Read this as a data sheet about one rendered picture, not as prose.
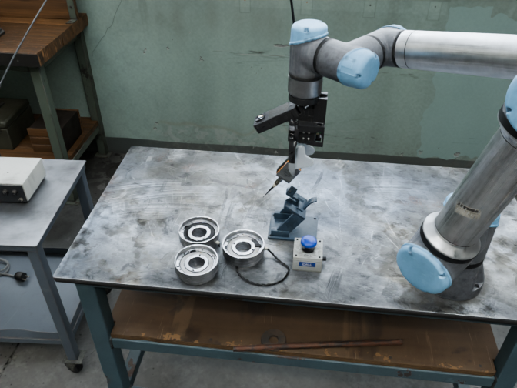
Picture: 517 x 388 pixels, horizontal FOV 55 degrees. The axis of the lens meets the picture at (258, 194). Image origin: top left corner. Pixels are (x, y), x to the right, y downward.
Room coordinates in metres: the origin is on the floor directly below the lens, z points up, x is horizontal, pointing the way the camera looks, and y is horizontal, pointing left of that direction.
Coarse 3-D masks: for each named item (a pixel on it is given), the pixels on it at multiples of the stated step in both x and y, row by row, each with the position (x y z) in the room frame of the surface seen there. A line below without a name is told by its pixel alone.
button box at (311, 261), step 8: (296, 240) 0.91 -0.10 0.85; (320, 240) 0.91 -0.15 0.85; (296, 248) 0.88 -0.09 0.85; (304, 248) 0.88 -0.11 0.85; (312, 248) 0.88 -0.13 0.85; (320, 248) 0.88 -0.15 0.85; (296, 256) 0.85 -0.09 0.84; (304, 256) 0.85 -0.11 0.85; (312, 256) 0.85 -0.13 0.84; (320, 256) 0.85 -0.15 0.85; (296, 264) 0.85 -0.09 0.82; (304, 264) 0.85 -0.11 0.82; (312, 264) 0.85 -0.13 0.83; (320, 264) 0.85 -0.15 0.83; (320, 272) 0.85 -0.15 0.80
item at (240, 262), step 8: (232, 232) 0.94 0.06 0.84; (240, 232) 0.95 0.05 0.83; (248, 232) 0.95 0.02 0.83; (256, 232) 0.94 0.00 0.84; (224, 240) 0.91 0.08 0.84; (240, 240) 0.93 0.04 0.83; (248, 240) 0.93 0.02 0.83; (224, 248) 0.89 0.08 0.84; (232, 248) 0.90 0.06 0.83; (240, 248) 0.92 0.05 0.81; (248, 248) 0.92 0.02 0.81; (264, 248) 0.90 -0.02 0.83; (224, 256) 0.88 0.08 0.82; (232, 256) 0.86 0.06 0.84; (248, 256) 0.86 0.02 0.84; (256, 256) 0.86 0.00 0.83; (232, 264) 0.87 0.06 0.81; (240, 264) 0.85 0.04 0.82; (248, 264) 0.85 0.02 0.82
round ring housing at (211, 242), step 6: (198, 216) 1.01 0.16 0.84; (204, 216) 1.01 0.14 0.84; (186, 222) 0.99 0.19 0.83; (210, 222) 0.99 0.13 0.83; (216, 222) 0.98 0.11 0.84; (180, 228) 0.96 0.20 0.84; (192, 228) 0.97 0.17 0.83; (198, 228) 0.98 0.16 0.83; (204, 228) 0.97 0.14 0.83; (216, 228) 0.97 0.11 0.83; (180, 234) 0.94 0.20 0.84; (192, 234) 0.96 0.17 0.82; (198, 234) 0.98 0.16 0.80; (204, 234) 0.97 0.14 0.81; (216, 234) 0.94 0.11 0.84; (180, 240) 0.93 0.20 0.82; (186, 240) 0.91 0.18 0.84; (210, 240) 0.92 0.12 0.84; (216, 240) 0.93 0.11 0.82; (210, 246) 0.92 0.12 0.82
